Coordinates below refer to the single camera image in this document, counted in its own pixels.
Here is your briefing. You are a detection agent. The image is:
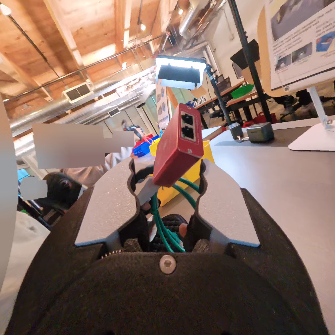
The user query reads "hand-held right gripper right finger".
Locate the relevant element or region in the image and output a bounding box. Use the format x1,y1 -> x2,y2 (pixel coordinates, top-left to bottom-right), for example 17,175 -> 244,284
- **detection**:
195,159 -> 261,248

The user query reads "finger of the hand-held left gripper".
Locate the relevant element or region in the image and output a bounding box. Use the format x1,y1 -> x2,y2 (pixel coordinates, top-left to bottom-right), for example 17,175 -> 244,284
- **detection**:
136,175 -> 162,208

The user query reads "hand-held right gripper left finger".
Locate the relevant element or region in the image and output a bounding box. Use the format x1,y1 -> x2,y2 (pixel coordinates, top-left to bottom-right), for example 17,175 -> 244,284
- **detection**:
74,158 -> 141,251

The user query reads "yellow storage bin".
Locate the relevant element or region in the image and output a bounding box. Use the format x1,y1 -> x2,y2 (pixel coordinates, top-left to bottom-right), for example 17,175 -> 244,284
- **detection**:
149,136 -> 215,208

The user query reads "green ethernet cable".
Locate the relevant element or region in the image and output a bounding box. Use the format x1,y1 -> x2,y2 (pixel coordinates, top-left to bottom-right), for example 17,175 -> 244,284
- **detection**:
150,177 -> 201,253

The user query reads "red ethernet splitter box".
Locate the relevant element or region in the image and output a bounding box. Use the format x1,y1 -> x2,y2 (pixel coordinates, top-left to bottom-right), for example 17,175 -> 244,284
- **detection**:
152,103 -> 205,188

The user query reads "grey desk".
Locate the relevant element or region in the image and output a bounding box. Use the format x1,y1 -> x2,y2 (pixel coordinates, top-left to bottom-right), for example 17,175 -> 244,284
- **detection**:
157,115 -> 335,335

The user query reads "wooden office desk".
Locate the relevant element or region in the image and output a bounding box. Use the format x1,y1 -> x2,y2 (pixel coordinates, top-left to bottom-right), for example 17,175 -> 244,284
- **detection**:
195,80 -> 265,123

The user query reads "black dimpled wrist pad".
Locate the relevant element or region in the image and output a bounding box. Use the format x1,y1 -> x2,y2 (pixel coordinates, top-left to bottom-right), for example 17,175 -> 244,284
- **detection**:
151,213 -> 189,253

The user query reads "grey charger box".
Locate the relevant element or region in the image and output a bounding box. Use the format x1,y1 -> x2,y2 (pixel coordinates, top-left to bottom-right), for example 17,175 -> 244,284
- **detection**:
227,122 -> 244,141
246,122 -> 275,144

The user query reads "instruction board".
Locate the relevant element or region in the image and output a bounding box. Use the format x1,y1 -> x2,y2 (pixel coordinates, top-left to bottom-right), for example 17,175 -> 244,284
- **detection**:
155,84 -> 171,130
256,0 -> 335,98

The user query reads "black floor lamp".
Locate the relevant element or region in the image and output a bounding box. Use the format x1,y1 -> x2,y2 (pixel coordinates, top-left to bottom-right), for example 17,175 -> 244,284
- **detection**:
136,102 -> 152,136

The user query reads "white air vent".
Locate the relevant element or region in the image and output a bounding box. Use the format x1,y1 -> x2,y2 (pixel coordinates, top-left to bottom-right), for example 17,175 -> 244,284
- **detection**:
62,81 -> 94,104

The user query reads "red basket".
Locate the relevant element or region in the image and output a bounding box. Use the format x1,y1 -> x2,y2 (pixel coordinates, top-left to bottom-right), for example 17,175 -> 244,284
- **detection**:
243,111 -> 278,128

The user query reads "black light stand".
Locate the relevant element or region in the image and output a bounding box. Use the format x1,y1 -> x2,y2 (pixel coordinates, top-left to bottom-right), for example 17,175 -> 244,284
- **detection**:
205,64 -> 244,141

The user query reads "green storage bin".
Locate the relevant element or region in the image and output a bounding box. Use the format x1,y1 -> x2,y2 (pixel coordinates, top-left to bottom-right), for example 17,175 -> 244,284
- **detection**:
230,83 -> 255,100

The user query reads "overhead studio lamp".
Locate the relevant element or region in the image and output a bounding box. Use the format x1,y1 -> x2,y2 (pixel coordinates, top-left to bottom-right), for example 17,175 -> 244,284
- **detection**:
154,54 -> 208,91

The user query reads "black pole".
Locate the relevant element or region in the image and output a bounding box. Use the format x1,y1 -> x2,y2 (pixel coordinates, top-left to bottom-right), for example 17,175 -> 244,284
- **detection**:
227,0 -> 273,124

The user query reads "black monitor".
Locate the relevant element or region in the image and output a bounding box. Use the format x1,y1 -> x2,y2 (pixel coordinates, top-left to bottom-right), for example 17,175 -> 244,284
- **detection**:
230,39 -> 260,70

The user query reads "silver ventilation duct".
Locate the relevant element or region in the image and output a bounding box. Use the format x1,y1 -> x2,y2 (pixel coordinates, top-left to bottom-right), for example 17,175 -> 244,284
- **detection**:
9,0 -> 228,157

